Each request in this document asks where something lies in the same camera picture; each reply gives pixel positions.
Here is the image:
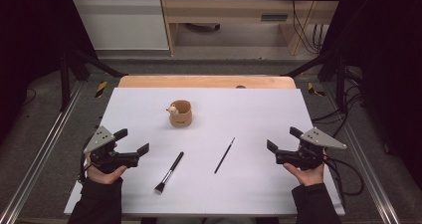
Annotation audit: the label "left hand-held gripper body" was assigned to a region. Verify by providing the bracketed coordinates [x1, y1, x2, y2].
[83, 125, 140, 174]

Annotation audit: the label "thin black brush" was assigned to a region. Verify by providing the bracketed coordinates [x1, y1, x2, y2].
[213, 136, 236, 174]

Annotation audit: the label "white cabinet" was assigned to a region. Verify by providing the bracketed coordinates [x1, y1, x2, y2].
[66, 0, 170, 51]

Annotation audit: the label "black handled makeup brush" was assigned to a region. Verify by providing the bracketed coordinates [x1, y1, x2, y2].
[153, 151, 185, 195]

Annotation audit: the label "dark curtain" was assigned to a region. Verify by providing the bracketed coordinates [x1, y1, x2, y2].
[319, 0, 422, 178]
[0, 0, 98, 145]

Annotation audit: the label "left hand-held gripper cable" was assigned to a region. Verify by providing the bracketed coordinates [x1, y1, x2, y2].
[78, 135, 96, 185]

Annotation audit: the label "black hanging desk cables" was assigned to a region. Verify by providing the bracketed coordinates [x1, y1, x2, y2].
[288, 0, 324, 56]

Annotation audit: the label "black looped floor cable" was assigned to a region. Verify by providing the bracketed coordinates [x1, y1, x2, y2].
[312, 111, 365, 197]

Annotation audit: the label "black metal stand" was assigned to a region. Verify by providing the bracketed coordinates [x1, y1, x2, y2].
[59, 48, 128, 112]
[282, 48, 347, 113]

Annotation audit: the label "grey desk label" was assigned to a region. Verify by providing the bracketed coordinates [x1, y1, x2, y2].
[260, 14, 289, 23]

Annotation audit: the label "right hand-held gripper cable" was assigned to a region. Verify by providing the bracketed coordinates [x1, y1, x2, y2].
[321, 155, 346, 212]

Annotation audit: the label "brown cup with animal figure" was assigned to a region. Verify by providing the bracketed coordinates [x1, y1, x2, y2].
[165, 100, 193, 128]

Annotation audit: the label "white table sheet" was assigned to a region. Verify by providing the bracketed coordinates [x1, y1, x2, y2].
[63, 87, 346, 217]

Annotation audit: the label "person's right hand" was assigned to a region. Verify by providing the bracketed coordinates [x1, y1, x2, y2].
[283, 154, 327, 187]

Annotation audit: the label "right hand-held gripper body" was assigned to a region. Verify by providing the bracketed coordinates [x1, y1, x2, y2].
[274, 126, 348, 171]

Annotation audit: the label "person's left hand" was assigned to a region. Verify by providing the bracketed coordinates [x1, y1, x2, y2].
[84, 153, 128, 185]

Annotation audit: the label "aluminium floor rail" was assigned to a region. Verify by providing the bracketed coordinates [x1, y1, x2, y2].
[0, 81, 86, 224]
[322, 84, 402, 224]

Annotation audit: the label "hand-held gripper cable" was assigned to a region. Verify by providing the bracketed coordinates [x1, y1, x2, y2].
[78, 135, 96, 185]
[321, 155, 346, 212]

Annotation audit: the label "light wooden desk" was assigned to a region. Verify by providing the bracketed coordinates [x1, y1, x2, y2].
[158, 0, 346, 57]

